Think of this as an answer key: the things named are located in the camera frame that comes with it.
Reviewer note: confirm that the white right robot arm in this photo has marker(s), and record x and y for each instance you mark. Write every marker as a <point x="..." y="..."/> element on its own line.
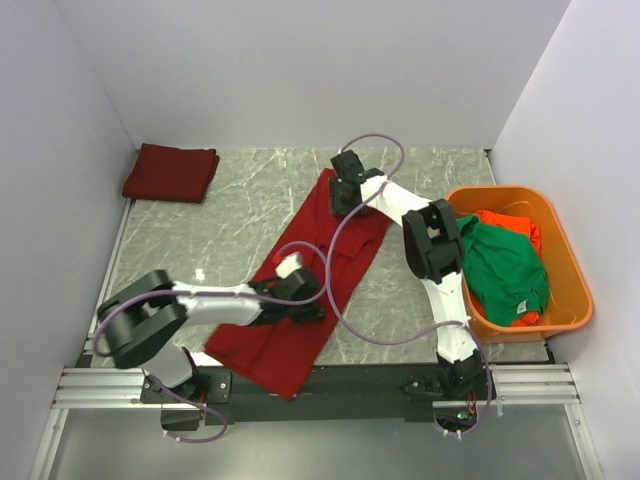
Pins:
<point x="434" y="252"/>

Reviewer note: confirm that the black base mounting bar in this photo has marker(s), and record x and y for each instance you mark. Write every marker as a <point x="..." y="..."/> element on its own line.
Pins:
<point x="340" y="392"/>

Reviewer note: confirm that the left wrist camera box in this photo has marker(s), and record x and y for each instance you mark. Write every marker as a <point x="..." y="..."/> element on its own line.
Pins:
<point x="288" y="265"/>

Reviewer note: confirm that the orange t shirt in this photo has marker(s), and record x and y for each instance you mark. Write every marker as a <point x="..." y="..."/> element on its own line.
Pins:
<point x="520" y="227"/>

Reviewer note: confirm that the green t shirt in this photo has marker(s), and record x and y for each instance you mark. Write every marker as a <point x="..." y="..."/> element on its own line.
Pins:
<point x="505" y="270"/>

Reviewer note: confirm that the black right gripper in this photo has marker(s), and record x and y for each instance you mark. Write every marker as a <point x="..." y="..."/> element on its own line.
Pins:
<point x="334" y="204"/>

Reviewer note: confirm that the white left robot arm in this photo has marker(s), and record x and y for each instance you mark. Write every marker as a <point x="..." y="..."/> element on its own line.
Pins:
<point x="135" y="326"/>

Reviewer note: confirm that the red t shirt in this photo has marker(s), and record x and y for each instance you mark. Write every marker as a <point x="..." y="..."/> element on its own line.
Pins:
<point x="318" y="261"/>

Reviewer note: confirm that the aluminium frame rail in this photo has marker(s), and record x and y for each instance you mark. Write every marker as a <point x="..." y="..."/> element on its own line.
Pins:
<point x="83" y="387"/>

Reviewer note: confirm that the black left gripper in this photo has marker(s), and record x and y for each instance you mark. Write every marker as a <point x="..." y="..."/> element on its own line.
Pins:
<point x="313" y="310"/>

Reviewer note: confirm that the orange plastic tub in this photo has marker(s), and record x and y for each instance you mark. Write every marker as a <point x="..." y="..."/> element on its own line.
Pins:
<point x="570" y="305"/>

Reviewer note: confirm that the folded dark red shirt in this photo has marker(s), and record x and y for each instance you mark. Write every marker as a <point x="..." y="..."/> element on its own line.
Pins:
<point x="171" y="174"/>

